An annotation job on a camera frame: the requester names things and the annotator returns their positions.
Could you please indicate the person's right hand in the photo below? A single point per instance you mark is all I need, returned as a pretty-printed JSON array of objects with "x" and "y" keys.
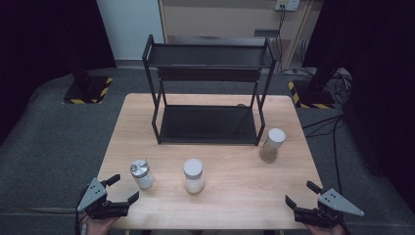
[{"x": 323, "y": 231}]

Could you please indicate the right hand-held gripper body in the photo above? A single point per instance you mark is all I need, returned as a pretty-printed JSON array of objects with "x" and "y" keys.
[{"x": 336, "y": 202}]

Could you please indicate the person's left hand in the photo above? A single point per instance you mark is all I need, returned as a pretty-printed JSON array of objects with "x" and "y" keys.
[{"x": 98, "y": 225}]

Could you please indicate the white wall socket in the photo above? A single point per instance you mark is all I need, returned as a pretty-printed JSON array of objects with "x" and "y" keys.
[{"x": 287, "y": 4}]

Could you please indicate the black metal two-tier rack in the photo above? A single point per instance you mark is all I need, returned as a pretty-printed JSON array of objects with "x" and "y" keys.
[{"x": 208, "y": 124}]

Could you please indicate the black curtain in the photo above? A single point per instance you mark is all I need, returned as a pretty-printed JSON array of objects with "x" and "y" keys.
[
  {"x": 378, "y": 81},
  {"x": 39, "y": 49}
]

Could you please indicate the beige cabinet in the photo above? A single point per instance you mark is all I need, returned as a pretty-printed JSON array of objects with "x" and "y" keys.
[{"x": 221, "y": 18}]

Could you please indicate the black stand with striped base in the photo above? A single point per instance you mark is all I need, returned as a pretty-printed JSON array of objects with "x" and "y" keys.
[
  {"x": 313, "y": 94},
  {"x": 86, "y": 91}
]

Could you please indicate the small dark disc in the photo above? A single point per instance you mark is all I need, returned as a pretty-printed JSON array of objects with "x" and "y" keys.
[{"x": 241, "y": 105}]

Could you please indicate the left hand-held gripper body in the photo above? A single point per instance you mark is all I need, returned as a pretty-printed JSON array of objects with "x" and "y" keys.
[{"x": 94, "y": 196}]

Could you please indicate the white-lidded jar of brown powder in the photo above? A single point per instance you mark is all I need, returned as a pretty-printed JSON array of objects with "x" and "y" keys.
[{"x": 272, "y": 145}]

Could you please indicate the white-lidded jar of white powder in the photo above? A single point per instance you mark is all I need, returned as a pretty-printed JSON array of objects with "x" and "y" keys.
[{"x": 193, "y": 176}]

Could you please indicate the glass jar with metal lid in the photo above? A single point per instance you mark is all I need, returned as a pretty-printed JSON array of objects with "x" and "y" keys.
[{"x": 142, "y": 174}]

